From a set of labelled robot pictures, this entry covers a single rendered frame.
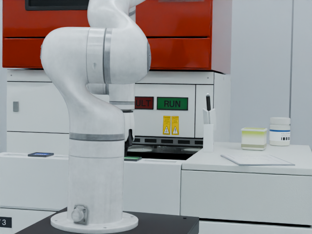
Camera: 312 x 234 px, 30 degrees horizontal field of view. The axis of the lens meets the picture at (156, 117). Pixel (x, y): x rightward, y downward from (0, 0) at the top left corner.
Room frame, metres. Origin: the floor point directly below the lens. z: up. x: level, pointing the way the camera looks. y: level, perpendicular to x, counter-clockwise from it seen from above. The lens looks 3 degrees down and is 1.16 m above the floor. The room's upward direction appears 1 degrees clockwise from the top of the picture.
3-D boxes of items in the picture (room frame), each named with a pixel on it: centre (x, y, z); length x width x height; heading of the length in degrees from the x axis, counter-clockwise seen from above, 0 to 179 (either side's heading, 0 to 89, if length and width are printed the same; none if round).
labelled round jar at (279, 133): (2.02, -0.43, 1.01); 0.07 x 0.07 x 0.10
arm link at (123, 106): (1.92, 0.11, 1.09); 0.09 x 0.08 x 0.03; 38
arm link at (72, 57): (1.26, 0.16, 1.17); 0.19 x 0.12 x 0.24; 89
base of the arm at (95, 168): (1.26, 0.13, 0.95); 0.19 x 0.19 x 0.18
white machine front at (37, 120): (2.21, 0.19, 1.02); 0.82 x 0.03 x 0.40; 77
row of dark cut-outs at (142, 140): (2.17, 0.02, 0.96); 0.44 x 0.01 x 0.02; 77
